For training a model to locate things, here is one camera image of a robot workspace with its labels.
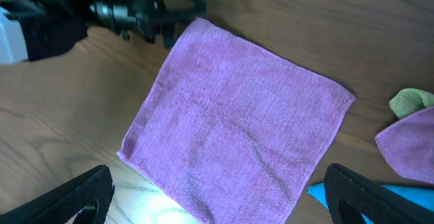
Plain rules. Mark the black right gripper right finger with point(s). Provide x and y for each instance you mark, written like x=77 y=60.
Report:
x=351 y=197

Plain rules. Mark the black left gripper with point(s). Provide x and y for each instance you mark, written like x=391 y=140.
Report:
x=147 y=18

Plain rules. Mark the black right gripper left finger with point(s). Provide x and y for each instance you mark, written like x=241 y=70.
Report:
x=84 y=199

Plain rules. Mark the purple cloth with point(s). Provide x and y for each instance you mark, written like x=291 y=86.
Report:
x=231 y=131
x=407 y=146

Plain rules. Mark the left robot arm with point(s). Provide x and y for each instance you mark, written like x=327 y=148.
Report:
x=34 y=30

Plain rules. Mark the purple cloth in pile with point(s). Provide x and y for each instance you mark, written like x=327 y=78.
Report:
x=407 y=146

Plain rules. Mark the green cloth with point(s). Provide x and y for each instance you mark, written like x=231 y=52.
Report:
x=409 y=101

